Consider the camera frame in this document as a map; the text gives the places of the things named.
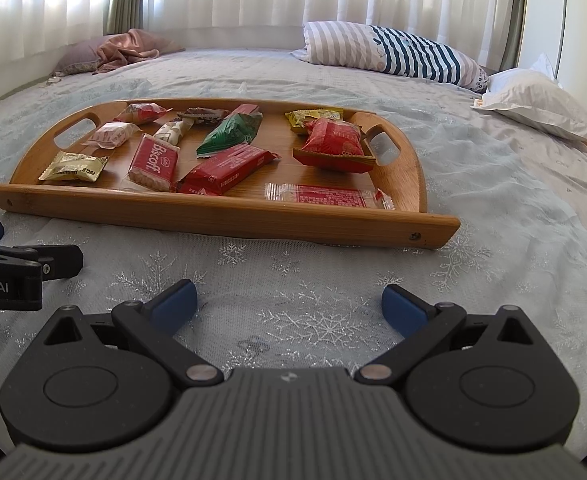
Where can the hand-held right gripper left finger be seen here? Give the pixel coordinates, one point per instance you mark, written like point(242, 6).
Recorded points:
point(173, 305)

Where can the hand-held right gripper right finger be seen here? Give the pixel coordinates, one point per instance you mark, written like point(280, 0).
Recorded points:
point(403, 310)

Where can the gold snack packet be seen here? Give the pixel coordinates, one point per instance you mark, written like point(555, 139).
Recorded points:
point(73, 166)

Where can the red caramel biscuit packet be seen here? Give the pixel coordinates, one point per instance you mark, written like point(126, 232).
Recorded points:
point(153, 162)

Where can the pink and white biscuit packet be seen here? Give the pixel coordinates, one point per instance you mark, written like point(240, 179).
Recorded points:
point(109, 135)

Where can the clear packet with red label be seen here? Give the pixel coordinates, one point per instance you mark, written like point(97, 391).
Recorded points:
point(328, 196)

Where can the wide red snack bar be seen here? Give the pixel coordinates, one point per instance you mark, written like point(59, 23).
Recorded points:
point(226, 170)

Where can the red and white candy packet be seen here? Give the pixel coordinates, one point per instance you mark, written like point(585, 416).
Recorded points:
point(141, 112)

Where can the cream biscuit clear packet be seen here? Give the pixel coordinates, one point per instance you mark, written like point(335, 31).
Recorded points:
point(173, 131)

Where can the red puffed snack packet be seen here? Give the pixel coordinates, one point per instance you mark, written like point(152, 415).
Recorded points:
point(333, 142)

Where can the green snack packet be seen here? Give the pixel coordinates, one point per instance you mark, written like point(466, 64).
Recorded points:
point(231, 132)

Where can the brown chocolate bar packet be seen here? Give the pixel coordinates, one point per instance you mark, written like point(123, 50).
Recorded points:
point(201, 115)

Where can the slim dark red snack bar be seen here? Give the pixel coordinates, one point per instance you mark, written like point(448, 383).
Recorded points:
point(246, 109)

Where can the yellow snack packet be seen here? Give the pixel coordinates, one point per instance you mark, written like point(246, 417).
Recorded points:
point(308, 119)

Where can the pale blue snowflake bedspread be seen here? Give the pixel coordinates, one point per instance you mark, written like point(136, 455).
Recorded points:
point(503, 210)

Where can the small pale object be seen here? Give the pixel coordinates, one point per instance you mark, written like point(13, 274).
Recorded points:
point(54, 79)

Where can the mauve pillow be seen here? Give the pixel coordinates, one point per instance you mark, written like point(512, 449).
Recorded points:
point(78, 57)

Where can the pink crumpled cloth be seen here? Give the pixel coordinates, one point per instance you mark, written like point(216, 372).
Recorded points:
point(133, 47)

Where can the white pillow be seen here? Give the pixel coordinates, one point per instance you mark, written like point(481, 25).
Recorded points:
point(538, 102)

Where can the striped pillow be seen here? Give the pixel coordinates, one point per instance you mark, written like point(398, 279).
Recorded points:
point(398, 50)

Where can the white wardrobe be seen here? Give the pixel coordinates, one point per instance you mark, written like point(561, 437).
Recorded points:
point(573, 20)

